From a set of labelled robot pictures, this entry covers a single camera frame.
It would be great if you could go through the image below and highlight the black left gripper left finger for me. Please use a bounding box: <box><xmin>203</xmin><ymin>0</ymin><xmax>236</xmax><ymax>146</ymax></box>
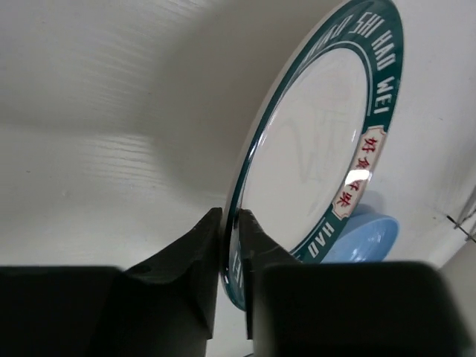
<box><xmin>1</xmin><ymin>208</ymin><xmax>222</xmax><ymax>356</ymax></box>

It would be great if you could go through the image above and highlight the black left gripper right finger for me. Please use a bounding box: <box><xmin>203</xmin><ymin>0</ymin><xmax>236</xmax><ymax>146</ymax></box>
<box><xmin>238</xmin><ymin>210</ymin><xmax>475</xmax><ymax>356</ymax></box>

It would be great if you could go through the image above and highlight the blue plastic plate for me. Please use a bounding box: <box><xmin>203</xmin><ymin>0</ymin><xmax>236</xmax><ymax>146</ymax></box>
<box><xmin>322</xmin><ymin>205</ymin><xmax>399</xmax><ymax>263</ymax></box>

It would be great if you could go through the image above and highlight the green rimmed white plate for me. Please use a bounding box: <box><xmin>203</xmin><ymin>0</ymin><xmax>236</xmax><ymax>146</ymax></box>
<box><xmin>222</xmin><ymin>1</ymin><xmax>404</xmax><ymax>309</ymax></box>

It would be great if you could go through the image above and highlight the black wire dish rack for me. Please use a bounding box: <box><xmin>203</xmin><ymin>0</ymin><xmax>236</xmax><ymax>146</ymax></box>
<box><xmin>446</xmin><ymin>188</ymin><xmax>475</xmax><ymax>242</ymax></box>

